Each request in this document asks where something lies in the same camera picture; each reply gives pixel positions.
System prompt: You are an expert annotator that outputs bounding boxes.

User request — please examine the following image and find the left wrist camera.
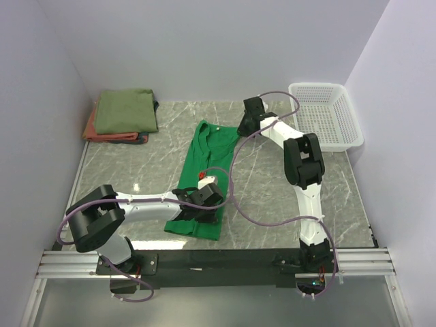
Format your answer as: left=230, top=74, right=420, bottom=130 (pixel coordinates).
left=197, top=171, right=218, bottom=189

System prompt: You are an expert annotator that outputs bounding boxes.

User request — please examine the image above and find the olive green graphic tank top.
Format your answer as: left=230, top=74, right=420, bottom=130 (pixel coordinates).
left=94, top=89, right=158, bottom=134

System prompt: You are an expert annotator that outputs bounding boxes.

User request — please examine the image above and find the white plastic basket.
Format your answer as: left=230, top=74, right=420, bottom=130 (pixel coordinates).
left=288, top=82, right=364, bottom=152

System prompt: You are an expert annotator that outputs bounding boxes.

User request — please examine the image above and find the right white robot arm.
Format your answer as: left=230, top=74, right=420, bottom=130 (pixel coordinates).
left=238, top=96, right=332, bottom=272

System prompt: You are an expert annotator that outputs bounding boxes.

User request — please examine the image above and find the folded red tank top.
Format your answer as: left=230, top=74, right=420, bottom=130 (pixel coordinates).
left=82, top=103, right=149, bottom=145

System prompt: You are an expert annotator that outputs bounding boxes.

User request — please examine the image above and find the bright green tank top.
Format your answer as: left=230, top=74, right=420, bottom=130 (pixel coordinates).
left=164, top=120, right=239, bottom=240

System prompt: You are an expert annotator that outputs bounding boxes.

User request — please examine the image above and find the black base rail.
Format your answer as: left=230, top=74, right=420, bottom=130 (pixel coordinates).
left=95, top=248, right=328, bottom=296

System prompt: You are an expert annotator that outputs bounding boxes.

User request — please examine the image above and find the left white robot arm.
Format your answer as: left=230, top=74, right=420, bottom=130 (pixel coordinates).
left=66, top=179, right=224, bottom=274

